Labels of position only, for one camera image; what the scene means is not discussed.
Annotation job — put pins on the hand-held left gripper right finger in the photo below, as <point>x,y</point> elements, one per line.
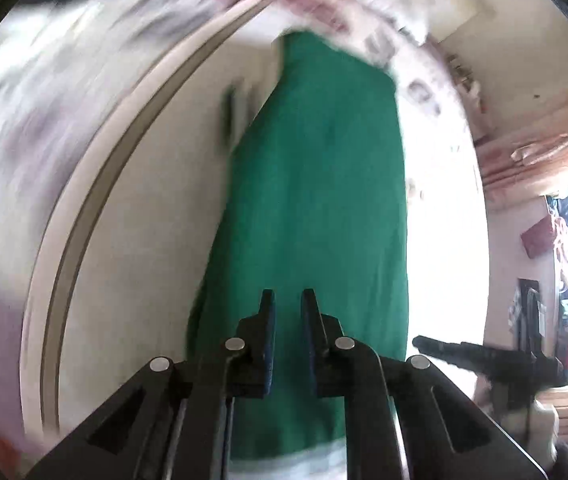
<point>309,345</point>

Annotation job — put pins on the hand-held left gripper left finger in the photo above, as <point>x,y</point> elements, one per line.
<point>267,345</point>

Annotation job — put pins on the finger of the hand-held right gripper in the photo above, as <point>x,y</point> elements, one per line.
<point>456,352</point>

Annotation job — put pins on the green and cream varsity jacket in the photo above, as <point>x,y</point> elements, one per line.
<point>324,210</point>

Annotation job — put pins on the white curved desk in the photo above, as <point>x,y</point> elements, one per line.
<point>514,280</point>

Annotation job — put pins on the red cloth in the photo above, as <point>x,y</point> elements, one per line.
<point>539,237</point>

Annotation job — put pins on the white quilted floral mat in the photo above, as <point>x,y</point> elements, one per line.
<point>138,220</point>

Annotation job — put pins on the pink floral curtain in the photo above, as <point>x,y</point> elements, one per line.
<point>539,160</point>

